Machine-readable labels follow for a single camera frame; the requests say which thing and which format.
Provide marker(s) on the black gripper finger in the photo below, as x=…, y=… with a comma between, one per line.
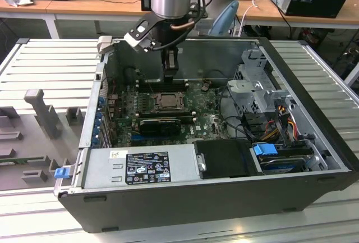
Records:
x=170, y=66

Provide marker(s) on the thin metal locking lever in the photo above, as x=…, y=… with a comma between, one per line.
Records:
x=150, y=87

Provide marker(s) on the black RAM slot row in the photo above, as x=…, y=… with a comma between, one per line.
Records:
x=168, y=115
x=151, y=85

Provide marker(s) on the CPU socket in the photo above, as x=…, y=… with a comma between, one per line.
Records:
x=168, y=109

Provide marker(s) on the black cylindrical board component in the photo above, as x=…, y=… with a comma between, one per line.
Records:
x=129, y=74

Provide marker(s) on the pale blue teach pendant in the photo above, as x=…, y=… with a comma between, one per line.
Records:
x=224, y=18

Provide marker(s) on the black graphics card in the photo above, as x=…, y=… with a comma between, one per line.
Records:
x=160, y=128

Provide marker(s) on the green motherboard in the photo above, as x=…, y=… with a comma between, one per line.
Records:
x=204, y=119

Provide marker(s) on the metal drive cage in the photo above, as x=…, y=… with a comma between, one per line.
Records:
x=252, y=91

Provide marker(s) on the wooden desk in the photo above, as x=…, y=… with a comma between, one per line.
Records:
x=84, y=4
x=269, y=13

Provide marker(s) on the black plastic shroud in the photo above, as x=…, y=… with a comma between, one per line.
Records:
x=224, y=158

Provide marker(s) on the grey power supply unit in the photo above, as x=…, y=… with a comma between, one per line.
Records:
x=98, y=167

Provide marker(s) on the blue disk carrier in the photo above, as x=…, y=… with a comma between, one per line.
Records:
x=265, y=151

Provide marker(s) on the black open PC case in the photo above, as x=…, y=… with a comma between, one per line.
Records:
x=196, y=206

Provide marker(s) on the hard disk drive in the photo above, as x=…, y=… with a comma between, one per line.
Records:
x=283, y=165

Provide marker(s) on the blue case latch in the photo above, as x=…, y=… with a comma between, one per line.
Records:
x=61, y=173

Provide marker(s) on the grey parts rack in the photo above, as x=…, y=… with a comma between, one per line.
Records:
x=33, y=147

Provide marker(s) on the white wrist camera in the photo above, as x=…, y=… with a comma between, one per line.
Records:
x=137, y=34

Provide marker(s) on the white chair frame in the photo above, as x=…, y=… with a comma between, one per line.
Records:
x=352, y=75

